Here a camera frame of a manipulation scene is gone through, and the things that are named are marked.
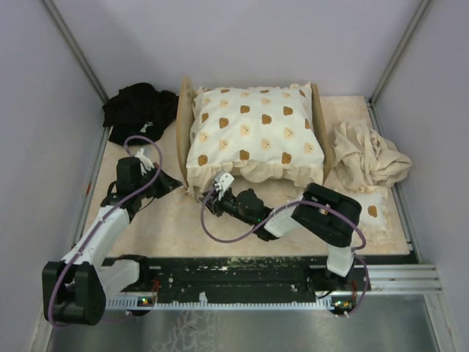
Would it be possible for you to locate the grey slotted cable duct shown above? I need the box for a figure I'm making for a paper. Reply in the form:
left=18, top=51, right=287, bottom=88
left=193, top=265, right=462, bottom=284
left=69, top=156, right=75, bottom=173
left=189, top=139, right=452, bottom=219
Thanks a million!
left=106, top=293, right=358, bottom=312

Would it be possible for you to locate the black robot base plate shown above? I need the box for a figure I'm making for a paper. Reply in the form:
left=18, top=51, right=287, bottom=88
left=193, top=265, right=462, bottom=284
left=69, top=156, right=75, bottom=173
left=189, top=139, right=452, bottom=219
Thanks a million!
left=106, top=255, right=371, bottom=304

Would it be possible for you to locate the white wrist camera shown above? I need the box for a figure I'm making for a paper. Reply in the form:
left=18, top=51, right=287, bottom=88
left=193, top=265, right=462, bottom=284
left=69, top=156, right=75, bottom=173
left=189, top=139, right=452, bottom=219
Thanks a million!
left=213, top=171, right=235, bottom=197
left=135, top=147, right=155, bottom=175

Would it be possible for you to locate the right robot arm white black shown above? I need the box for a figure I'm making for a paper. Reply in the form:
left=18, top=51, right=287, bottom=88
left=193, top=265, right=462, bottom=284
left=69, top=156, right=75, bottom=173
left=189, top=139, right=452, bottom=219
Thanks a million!
left=200, top=183, right=364, bottom=290

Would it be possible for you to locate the cream crumpled blanket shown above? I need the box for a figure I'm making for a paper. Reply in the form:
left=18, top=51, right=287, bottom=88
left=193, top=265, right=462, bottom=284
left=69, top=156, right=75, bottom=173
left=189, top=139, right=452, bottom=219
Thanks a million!
left=330, top=120, right=413, bottom=190

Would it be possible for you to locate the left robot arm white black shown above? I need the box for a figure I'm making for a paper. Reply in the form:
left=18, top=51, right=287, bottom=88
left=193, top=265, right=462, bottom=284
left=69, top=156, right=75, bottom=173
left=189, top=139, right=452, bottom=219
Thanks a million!
left=42, top=156, right=182, bottom=326

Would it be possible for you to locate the black cloth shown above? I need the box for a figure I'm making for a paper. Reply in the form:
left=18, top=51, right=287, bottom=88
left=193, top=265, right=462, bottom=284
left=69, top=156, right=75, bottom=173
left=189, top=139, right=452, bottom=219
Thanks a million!
left=103, top=83, right=179, bottom=146

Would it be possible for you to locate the wooden pet bed frame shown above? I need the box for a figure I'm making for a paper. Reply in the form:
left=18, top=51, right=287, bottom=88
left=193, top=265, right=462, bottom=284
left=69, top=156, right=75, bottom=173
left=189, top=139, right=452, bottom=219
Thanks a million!
left=175, top=75, right=334, bottom=197

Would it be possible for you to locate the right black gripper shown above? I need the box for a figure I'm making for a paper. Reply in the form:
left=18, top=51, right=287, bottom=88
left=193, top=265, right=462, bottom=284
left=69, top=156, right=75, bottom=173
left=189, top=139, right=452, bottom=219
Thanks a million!
left=199, top=187, right=256, bottom=227

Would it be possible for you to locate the bear print white cushion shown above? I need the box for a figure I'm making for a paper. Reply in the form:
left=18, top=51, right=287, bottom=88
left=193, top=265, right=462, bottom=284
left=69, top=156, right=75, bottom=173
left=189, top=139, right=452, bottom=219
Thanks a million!
left=182, top=82, right=327, bottom=202

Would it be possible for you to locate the small bear print cloth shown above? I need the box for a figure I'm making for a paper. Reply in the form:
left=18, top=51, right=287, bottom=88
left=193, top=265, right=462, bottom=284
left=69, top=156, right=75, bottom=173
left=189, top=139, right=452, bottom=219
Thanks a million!
left=350, top=187, right=392, bottom=243

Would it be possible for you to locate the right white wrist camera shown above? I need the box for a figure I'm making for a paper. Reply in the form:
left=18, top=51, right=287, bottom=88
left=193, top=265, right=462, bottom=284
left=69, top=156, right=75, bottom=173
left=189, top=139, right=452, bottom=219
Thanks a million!
left=213, top=171, right=235, bottom=197

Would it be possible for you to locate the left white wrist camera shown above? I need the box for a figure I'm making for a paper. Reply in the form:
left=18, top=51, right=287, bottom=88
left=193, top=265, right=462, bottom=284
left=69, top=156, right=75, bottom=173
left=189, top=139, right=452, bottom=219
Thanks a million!
left=135, top=147, right=155, bottom=175

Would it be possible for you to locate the aluminium corner rail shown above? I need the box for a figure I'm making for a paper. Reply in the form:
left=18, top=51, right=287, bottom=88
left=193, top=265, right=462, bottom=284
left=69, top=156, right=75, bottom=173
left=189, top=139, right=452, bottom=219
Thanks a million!
left=368, top=0, right=433, bottom=107
left=47, top=0, right=111, bottom=106

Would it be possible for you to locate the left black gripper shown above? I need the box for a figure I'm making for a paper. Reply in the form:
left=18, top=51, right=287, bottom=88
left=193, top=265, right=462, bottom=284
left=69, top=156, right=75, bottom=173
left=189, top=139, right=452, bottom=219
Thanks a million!
left=135, top=162, right=182, bottom=199

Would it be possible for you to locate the left aluminium corner rail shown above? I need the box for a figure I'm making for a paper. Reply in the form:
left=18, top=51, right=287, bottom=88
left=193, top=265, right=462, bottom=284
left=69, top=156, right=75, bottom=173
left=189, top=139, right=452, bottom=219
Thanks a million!
left=47, top=0, right=111, bottom=106

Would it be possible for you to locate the right aluminium corner rail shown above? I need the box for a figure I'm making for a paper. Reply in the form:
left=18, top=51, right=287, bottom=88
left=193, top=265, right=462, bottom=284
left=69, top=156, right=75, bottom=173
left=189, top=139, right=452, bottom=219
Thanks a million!
left=368, top=0, right=433, bottom=107

